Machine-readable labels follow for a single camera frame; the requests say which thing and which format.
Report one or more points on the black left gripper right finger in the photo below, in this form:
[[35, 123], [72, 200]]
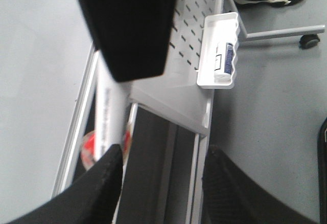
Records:
[[231, 196]]

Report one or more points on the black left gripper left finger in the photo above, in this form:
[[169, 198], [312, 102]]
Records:
[[92, 198]]

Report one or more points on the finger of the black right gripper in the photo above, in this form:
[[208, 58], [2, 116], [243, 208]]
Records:
[[133, 35]]

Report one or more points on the white black-tip whiteboard marker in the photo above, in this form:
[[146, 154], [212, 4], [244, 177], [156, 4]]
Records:
[[112, 100]]

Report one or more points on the white metal whiteboard stand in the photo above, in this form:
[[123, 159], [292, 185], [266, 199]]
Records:
[[267, 124]]

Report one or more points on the white perforated pegboard panel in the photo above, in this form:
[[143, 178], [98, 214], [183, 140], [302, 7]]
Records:
[[186, 40]]

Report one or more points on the lower white plastic tray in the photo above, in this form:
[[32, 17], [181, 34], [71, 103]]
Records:
[[219, 27]]

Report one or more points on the white blue spray bottle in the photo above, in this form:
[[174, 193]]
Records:
[[223, 61]]

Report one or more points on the black object at edge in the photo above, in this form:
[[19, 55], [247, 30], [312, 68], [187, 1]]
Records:
[[321, 152]]

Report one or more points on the black caster wheel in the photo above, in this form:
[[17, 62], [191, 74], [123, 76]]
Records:
[[309, 41]]

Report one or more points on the white whiteboard with aluminium frame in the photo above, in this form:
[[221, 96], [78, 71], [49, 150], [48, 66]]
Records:
[[44, 50]]

